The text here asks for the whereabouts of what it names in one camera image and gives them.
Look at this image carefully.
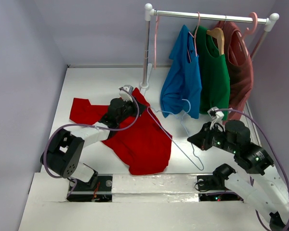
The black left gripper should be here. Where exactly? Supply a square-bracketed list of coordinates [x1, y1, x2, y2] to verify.
[117, 96, 145, 124]

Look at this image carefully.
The light blue wire hanger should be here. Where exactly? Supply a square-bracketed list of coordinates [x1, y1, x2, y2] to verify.
[146, 98, 205, 171]

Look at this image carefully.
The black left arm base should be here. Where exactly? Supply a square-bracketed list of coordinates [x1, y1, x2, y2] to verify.
[66, 175, 113, 203]

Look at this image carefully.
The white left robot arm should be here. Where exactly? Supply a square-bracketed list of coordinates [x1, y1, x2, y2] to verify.
[40, 98, 146, 190]

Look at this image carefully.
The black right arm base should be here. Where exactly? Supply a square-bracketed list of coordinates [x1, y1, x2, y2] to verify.
[194, 175, 243, 202]

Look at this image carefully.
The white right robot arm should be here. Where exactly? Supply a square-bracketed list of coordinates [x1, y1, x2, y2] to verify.
[187, 120, 289, 231]

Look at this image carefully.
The green t-shirt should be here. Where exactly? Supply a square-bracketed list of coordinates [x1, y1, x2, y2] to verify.
[196, 26, 230, 114]

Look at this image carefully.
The blue t-shirt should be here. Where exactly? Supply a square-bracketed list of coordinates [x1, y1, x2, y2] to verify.
[160, 25, 202, 119]

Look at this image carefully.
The dusty red t-shirt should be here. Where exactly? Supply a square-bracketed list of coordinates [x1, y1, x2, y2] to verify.
[215, 21, 253, 111]

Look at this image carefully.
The wooden hanger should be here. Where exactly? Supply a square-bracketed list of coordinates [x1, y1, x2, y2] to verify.
[206, 27, 224, 55]

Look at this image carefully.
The thick pink plastic hanger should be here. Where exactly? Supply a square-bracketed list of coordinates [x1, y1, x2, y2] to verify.
[241, 12, 258, 40]

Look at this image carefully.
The white and chrome clothes rack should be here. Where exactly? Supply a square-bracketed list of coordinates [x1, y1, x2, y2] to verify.
[140, 3, 280, 95]

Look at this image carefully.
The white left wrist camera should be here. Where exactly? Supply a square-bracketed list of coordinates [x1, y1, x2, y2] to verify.
[119, 85, 134, 102]

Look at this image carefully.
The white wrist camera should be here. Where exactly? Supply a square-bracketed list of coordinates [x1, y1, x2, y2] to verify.
[207, 107, 224, 122]
[119, 85, 134, 102]

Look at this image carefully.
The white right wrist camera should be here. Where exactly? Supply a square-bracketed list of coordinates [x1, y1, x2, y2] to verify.
[207, 107, 224, 122]

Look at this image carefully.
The thin pink wire hanger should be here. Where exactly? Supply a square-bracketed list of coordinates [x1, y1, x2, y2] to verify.
[192, 12, 200, 56]

